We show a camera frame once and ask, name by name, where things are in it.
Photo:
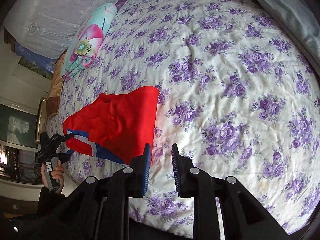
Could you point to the window with white frame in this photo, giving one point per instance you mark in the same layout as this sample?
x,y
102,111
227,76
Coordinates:
x,y
18,126

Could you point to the dark sleeve left forearm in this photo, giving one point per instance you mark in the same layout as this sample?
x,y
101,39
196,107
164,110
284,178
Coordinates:
x,y
50,221

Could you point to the brown wooden headboard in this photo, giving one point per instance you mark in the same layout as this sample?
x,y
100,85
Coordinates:
x,y
54,95

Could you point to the teal pink floral pillow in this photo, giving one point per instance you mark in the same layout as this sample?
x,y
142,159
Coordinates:
x,y
85,45

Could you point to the white lace curtain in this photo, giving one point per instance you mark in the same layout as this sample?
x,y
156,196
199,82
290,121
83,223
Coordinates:
x,y
46,27

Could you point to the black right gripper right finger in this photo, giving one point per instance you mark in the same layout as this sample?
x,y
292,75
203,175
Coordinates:
x,y
222,207

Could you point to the purple floral bed sheet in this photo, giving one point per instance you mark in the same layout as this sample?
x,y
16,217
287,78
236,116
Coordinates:
x,y
235,94

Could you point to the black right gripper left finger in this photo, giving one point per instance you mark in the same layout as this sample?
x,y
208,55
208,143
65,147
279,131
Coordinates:
x,y
99,209

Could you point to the red track pants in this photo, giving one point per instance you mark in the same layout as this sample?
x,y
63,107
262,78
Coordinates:
x,y
115,127

